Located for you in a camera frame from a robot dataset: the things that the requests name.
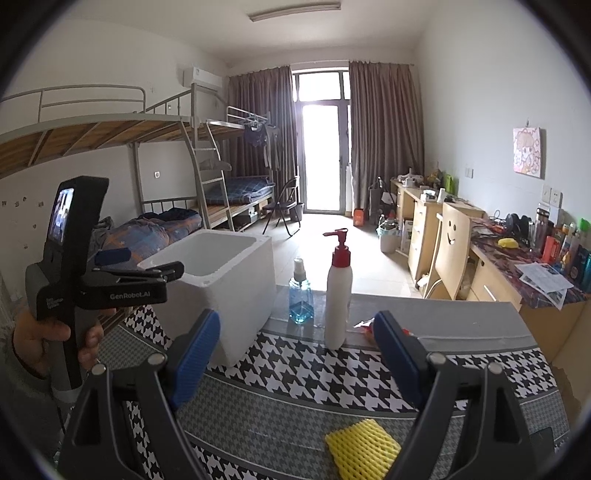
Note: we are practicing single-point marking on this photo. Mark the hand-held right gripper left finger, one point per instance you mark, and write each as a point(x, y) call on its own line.
point(196, 360)

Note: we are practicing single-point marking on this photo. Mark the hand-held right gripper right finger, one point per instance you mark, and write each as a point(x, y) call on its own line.
point(397, 355)

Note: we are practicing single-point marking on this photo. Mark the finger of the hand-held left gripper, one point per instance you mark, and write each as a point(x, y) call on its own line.
point(171, 270)
point(113, 256)

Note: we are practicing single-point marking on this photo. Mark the white foam box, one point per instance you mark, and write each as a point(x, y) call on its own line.
point(235, 300)

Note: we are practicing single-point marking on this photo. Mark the yellow foam net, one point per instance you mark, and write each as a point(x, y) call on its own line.
point(362, 445)

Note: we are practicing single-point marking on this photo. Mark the person's left forearm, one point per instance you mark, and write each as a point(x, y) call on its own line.
point(32, 392)

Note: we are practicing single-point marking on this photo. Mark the person's left hand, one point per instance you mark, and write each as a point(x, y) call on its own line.
point(39, 337)

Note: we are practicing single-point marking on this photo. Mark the red and white packet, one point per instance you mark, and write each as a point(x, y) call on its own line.
point(367, 330)

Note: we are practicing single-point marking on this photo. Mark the blue and orange quilt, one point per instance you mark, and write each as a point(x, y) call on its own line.
point(143, 230)

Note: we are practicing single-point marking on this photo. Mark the white bottle red top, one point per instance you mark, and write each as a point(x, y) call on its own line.
point(338, 300)

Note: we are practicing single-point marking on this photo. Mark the grey metal bunk bed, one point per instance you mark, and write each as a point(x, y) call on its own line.
point(244, 115)
point(92, 131)

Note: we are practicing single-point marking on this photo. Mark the houndstooth mat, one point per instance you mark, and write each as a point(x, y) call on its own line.
point(300, 369)

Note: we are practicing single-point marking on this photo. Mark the metal bunk bed ladder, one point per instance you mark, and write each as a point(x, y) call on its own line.
point(207, 175)

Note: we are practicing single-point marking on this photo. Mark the blue checked mattress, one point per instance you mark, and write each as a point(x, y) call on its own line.
point(240, 189)

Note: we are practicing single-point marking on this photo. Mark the blue liquid spray bottle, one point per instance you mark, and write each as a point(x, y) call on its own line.
point(301, 304)

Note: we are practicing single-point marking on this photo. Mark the light wooden desk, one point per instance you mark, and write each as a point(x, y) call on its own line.
point(489, 286)
point(420, 235)

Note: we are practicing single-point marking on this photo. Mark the white trash bin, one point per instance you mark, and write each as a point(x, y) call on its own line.
point(388, 240)

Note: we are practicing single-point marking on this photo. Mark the white carton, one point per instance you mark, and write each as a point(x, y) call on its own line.
point(407, 235)

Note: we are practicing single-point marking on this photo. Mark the wooden chair with smiley face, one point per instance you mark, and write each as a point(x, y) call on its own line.
point(455, 244)

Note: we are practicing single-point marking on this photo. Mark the black folding chair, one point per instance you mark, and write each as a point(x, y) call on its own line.
point(286, 194)

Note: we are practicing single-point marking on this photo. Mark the dark patterned desk cover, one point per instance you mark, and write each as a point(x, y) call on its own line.
point(498, 258)

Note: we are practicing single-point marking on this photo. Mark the orange bag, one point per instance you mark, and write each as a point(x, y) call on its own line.
point(359, 218)

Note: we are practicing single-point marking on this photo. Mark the yellow cloth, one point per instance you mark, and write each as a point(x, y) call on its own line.
point(507, 242)

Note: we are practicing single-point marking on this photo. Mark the dark trolley bag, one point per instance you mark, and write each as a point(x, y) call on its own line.
point(379, 198)

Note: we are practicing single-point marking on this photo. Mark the hanging dark clothes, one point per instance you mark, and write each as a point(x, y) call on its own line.
point(256, 136)

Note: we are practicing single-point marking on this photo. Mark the printed paper sheets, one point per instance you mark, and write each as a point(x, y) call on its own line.
point(545, 281)

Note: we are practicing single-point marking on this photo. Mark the white appliance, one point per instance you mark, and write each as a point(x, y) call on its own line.
point(411, 179)

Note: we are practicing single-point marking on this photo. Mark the green paper bag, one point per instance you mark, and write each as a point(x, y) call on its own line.
point(448, 182)

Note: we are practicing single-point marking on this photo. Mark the glass balcony door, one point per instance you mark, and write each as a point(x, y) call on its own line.
point(321, 161)

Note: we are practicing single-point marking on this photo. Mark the white air conditioner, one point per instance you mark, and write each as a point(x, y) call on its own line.
point(203, 78)

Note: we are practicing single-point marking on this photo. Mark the brown curtain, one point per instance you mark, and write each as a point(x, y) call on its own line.
point(258, 101)
point(385, 138)

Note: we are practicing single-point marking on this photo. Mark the cluster of bottles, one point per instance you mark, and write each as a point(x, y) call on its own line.
point(563, 249)

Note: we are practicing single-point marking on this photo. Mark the ceiling tube light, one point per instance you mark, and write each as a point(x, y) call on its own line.
point(295, 10)

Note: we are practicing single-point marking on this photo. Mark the white wall switch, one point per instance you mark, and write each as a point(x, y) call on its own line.
point(551, 197)

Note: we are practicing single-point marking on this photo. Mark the pink cartoon wall picture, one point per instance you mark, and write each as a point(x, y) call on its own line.
point(528, 152)

